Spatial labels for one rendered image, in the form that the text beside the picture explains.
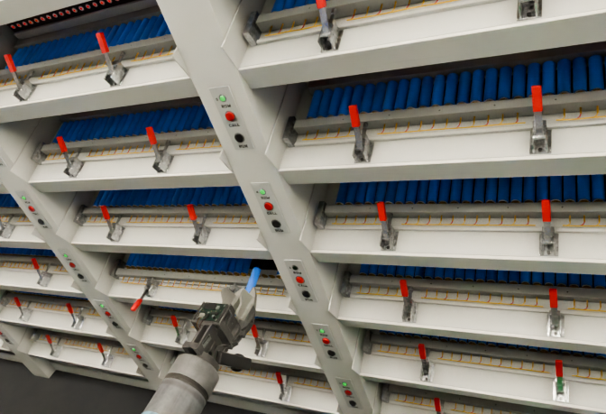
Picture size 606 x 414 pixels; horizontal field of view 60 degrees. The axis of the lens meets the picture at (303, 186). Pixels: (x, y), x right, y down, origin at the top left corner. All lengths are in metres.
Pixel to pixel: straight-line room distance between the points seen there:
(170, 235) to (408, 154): 0.64
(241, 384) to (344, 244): 0.77
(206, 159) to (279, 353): 0.59
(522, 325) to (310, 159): 0.50
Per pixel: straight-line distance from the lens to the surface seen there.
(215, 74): 0.89
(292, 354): 1.40
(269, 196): 0.98
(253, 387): 1.65
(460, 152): 0.83
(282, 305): 1.24
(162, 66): 0.99
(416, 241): 0.98
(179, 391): 1.02
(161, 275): 1.46
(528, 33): 0.73
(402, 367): 1.29
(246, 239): 1.14
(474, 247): 0.95
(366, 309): 1.16
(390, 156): 0.86
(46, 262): 1.82
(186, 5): 0.86
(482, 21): 0.74
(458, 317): 1.10
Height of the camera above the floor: 1.38
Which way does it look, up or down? 31 degrees down
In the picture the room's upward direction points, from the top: 21 degrees counter-clockwise
